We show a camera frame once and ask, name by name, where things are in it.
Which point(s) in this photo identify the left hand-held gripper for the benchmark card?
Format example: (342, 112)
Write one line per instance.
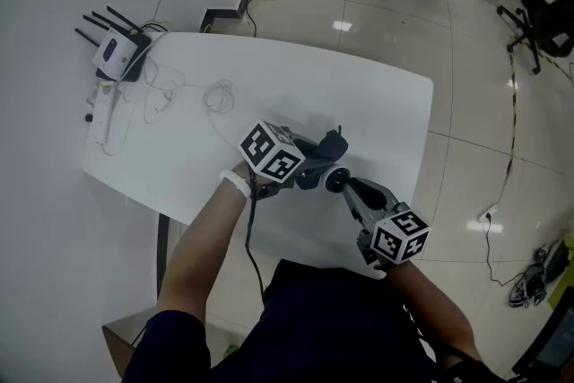
(269, 152)

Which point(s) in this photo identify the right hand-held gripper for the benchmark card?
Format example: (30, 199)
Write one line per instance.
(399, 237)

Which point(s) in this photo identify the dark blue pouch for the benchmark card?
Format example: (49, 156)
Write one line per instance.
(332, 145)

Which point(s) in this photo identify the small black round device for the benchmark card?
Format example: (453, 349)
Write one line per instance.
(334, 180)

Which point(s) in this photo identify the person's left forearm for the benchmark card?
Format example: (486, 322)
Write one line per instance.
(202, 255)

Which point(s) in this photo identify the person's right forearm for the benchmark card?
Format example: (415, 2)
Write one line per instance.
(430, 314)

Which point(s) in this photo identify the person's left hand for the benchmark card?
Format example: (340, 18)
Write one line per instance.
(244, 172)

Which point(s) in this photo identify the white wristband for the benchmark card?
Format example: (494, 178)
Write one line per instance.
(235, 184)

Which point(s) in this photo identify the white standing desk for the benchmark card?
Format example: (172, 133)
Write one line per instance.
(291, 80)

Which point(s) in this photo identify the white floor socket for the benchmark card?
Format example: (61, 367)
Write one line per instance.
(488, 212)

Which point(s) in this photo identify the person's dark blue shirt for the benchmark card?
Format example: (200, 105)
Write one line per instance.
(323, 327)

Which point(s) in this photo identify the yellow-black floor tape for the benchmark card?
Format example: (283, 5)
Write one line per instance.
(513, 125)

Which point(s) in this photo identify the heap of grey equipment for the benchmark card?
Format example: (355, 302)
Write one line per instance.
(533, 282)

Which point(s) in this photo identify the black router with antennas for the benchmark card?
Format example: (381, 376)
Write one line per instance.
(141, 42)

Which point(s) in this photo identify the green panel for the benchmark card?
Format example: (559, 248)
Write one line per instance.
(562, 296)

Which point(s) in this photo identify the white power strip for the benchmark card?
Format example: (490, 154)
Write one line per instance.
(103, 116)

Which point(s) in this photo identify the white box with black oval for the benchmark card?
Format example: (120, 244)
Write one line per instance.
(114, 51)

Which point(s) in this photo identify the black screen on stand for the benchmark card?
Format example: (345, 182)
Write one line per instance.
(551, 354)

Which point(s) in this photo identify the black office chair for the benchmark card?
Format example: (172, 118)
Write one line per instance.
(547, 22)

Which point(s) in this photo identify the brown wooden table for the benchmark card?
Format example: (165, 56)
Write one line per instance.
(116, 341)

